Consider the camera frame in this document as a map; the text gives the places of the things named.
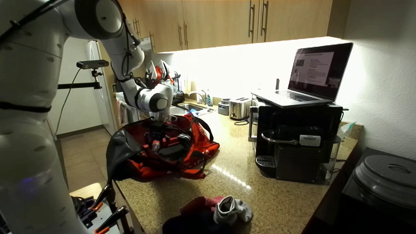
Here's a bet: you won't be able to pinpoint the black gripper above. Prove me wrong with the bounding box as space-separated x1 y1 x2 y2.
149 117 178 143

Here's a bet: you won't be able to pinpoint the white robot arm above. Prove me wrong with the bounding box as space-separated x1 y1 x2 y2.
0 0 171 234

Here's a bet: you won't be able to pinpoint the red black backpack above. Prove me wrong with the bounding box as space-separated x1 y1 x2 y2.
106 113 220 182

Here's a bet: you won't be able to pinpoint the grey round appliance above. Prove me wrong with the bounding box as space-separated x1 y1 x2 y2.
218 99 230 115

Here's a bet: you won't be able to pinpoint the silver toaster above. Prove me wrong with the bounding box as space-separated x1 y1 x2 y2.
229 97 251 119

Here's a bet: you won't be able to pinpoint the pink cloth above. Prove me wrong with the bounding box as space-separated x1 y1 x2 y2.
179 196 222 218

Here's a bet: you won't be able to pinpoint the white sock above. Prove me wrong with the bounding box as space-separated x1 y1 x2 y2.
213 195 253 225

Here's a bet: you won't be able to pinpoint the tray with tools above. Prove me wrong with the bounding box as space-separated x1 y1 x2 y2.
70 183 134 234

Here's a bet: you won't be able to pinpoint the wooden upper cabinets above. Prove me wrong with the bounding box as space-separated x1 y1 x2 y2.
118 0 334 52

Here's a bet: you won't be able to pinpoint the stainless steel microwave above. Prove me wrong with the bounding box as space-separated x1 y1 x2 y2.
256 104 343 162

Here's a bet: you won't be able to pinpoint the open laptop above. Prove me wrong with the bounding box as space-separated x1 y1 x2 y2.
253 43 353 108

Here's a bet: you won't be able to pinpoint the camera on tripod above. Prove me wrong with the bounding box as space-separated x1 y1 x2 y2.
56 58 112 91

